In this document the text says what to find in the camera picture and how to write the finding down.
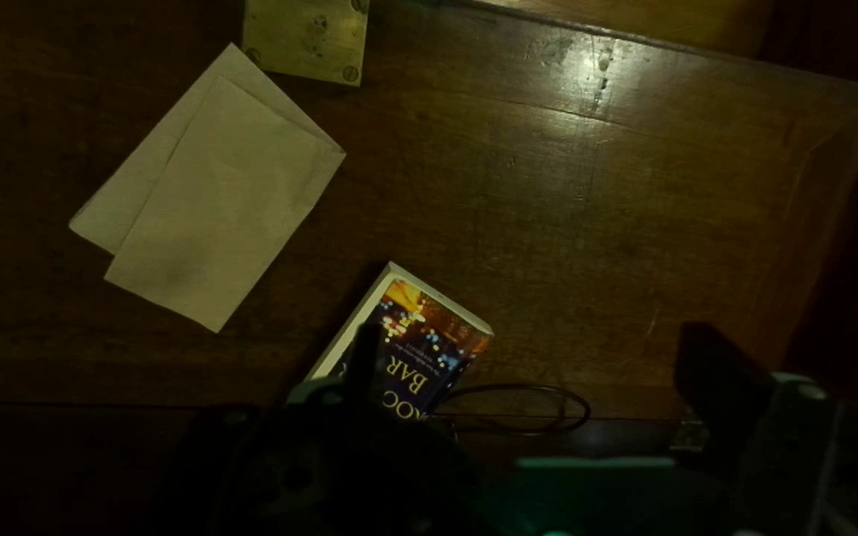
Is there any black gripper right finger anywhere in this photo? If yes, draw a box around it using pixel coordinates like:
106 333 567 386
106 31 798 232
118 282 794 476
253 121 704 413
673 318 782 442

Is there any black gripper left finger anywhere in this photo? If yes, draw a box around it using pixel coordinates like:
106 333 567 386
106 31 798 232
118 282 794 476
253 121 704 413
347 316 393 403

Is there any dark wooden secretary desk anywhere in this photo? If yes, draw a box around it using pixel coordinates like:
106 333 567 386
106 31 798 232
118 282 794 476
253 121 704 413
0 0 858 444

